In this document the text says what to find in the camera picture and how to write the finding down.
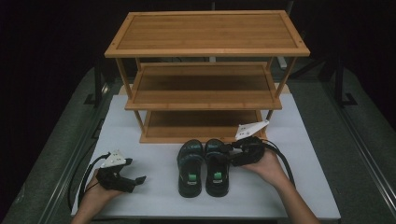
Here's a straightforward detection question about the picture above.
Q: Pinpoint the person's right hand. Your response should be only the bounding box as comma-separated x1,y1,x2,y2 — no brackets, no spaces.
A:
244,149,292,188

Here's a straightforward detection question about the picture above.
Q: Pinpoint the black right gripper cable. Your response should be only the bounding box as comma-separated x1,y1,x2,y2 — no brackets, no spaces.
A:
262,139,297,189

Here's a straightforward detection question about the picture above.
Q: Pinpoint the white board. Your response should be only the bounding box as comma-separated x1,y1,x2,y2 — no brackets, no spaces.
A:
70,92,342,220

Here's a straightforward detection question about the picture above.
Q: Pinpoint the black sandal with teal straps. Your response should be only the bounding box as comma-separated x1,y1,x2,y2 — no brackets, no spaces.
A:
177,138,205,199
204,138,233,198

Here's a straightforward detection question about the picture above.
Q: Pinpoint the tan wooden board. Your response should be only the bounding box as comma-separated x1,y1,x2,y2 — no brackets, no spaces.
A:
119,82,291,96

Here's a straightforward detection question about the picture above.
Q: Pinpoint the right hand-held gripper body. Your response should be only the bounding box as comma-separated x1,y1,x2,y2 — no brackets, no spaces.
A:
234,119,271,167

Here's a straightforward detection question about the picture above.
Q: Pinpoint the grey metal rail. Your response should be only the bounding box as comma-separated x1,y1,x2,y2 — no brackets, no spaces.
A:
37,102,107,224
321,81,396,213

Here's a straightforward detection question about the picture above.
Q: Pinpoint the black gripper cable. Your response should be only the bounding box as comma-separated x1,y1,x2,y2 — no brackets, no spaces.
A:
262,139,297,189
67,151,112,213

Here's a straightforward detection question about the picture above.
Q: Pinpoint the three-tier bamboo shoe rack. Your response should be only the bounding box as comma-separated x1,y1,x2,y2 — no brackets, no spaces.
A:
104,9,311,145

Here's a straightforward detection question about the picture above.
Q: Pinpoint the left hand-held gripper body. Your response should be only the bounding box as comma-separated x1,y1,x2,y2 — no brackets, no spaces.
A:
95,149,138,193

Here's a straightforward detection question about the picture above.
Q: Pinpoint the person's left hand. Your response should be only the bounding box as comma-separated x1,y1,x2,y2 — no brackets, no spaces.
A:
78,169,124,213

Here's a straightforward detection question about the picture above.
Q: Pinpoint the black metal stand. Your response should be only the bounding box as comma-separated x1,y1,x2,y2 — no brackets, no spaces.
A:
333,58,360,108
83,58,106,108

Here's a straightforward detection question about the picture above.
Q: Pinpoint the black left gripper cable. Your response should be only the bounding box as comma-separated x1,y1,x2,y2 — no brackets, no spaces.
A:
67,151,112,213

